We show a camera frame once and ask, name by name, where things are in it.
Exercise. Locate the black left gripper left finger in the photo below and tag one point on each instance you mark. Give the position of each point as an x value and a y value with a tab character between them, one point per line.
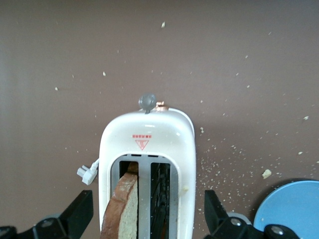
79	209

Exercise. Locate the blue plate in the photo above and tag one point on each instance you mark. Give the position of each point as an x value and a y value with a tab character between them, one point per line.
291	204

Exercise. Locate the brown bread slice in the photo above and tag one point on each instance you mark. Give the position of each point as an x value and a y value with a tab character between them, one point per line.
124	206

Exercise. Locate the large bread crumb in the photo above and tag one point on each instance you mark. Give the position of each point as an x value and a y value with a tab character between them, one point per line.
266	173

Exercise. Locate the white toaster power plug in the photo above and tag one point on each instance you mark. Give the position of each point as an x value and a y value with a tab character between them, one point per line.
87	173

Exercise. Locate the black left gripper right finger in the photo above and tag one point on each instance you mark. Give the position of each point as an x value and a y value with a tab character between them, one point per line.
214	211

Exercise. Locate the white toaster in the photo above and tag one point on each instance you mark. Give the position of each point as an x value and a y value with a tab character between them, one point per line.
149	129

